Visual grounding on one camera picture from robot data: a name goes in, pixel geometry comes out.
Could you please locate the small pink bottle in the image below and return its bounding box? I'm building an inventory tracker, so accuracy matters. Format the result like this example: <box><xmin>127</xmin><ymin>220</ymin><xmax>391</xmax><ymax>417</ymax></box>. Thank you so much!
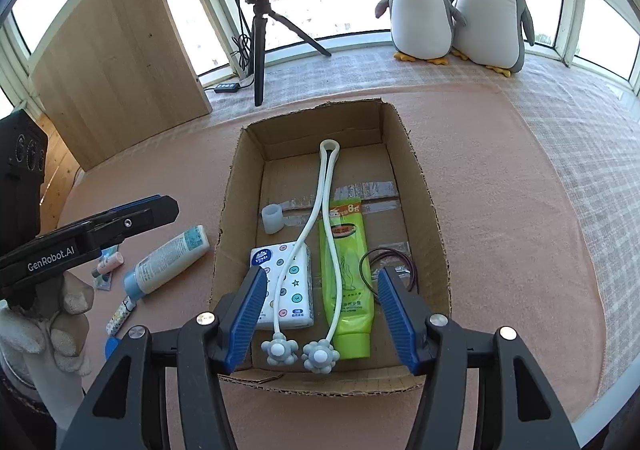
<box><xmin>92</xmin><ymin>252</ymin><xmax>124</xmax><ymax>278</ymax></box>

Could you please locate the white lotion bottle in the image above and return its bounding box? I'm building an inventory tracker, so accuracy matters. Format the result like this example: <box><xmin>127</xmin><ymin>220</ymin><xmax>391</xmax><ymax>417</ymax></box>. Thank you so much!
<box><xmin>124</xmin><ymin>225</ymin><xmax>209</xmax><ymax>302</ymax></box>

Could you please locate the blue round case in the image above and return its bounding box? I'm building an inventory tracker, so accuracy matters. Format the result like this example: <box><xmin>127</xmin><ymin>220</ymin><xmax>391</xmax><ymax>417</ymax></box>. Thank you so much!
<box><xmin>104</xmin><ymin>336</ymin><xmax>120</xmax><ymax>359</ymax></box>

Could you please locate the patterned lighter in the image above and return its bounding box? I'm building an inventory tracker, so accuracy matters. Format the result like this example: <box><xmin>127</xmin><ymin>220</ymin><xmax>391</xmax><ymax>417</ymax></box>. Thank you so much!
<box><xmin>105</xmin><ymin>296</ymin><xmax>137</xmax><ymax>336</ymax></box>

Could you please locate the translucent bottle cap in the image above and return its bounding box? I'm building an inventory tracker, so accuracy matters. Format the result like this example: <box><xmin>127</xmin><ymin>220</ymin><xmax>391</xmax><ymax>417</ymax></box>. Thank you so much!
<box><xmin>262</xmin><ymin>204</ymin><xmax>284</xmax><ymax>236</ymax></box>

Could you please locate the green tube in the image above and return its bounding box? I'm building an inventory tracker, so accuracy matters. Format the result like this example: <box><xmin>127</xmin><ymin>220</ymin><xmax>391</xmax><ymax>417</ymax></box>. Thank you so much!
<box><xmin>329</xmin><ymin>199</ymin><xmax>375</xmax><ymax>360</ymax></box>

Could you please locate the patterned tissue pack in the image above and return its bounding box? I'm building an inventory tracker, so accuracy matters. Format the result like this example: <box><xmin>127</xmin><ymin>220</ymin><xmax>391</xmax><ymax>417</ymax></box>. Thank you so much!
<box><xmin>250</xmin><ymin>242</ymin><xmax>314</xmax><ymax>331</ymax></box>

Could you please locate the white roller massager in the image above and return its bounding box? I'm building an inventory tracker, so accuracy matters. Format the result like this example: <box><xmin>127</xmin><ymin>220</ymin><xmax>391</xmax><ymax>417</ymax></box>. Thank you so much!
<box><xmin>260</xmin><ymin>139</ymin><xmax>343</xmax><ymax>374</ymax></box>

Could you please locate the dark hair tie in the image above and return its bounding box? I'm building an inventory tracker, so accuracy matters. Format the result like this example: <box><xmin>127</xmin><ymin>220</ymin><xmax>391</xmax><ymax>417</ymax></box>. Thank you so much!
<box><xmin>358</xmin><ymin>247</ymin><xmax>419</xmax><ymax>293</ymax></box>

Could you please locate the white gloved left hand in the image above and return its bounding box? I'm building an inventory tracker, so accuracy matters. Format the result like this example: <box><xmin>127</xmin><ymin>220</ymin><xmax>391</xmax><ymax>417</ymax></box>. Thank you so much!
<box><xmin>1</xmin><ymin>271</ymin><xmax>94</xmax><ymax>432</ymax></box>

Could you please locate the blue sachet packet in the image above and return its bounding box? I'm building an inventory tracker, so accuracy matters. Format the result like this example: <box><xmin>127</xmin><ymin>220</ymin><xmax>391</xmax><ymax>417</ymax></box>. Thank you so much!
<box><xmin>92</xmin><ymin>246</ymin><xmax>124</xmax><ymax>291</ymax></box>

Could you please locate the pine wood headboard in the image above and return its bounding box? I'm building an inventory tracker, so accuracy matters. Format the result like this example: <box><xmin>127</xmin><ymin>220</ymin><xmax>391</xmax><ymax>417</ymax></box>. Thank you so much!
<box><xmin>37</xmin><ymin>114</ymin><xmax>80</xmax><ymax>234</ymax></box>

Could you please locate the large wooden board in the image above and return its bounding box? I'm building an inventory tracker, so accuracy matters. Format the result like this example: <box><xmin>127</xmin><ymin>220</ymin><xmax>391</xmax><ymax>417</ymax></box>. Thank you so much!
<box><xmin>30</xmin><ymin>0</ymin><xmax>210</xmax><ymax>170</ymax></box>

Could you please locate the cardboard box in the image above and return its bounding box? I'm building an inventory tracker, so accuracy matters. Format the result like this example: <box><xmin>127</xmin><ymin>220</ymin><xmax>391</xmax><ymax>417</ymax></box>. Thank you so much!
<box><xmin>213</xmin><ymin>99</ymin><xmax>450</xmax><ymax>397</ymax></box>

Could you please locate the black tripod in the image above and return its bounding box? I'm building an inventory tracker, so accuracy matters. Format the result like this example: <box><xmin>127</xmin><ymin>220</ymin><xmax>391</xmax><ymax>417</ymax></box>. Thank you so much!
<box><xmin>247</xmin><ymin>0</ymin><xmax>332</xmax><ymax>106</ymax></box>

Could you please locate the plaid bed sheet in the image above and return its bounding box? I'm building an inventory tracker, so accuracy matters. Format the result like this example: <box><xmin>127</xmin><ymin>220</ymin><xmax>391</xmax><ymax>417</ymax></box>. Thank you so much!
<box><xmin>205</xmin><ymin>47</ymin><xmax>639</xmax><ymax>401</ymax></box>

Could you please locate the small plush penguin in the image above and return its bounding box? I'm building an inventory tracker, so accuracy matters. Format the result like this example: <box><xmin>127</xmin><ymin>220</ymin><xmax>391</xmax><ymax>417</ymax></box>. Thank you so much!
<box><xmin>374</xmin><ymin>0</ymin><xmax>466</xmax><ymax>66</ymax></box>

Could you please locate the large plush penguin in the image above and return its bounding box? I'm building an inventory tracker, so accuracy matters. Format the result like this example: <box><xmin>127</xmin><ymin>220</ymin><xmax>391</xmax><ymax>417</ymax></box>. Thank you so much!
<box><xmin>450</xmin><ymin>0</ymin><xmax>535</xmax><ymax>77</ymax></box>

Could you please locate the black inline cable remote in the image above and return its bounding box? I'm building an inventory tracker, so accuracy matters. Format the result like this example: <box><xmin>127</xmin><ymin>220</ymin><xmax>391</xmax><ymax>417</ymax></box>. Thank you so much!
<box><xmin>214</xmin><ymin>82</ymin><xmax>241</xmax><ymax>94</ymax></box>

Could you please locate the black cable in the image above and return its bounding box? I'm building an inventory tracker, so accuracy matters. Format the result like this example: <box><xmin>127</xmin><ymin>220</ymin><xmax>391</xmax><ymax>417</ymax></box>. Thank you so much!
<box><xmin>199</xmin><ymin>0</ymin><xmax>256</xmax><ymax>92</ymax></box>

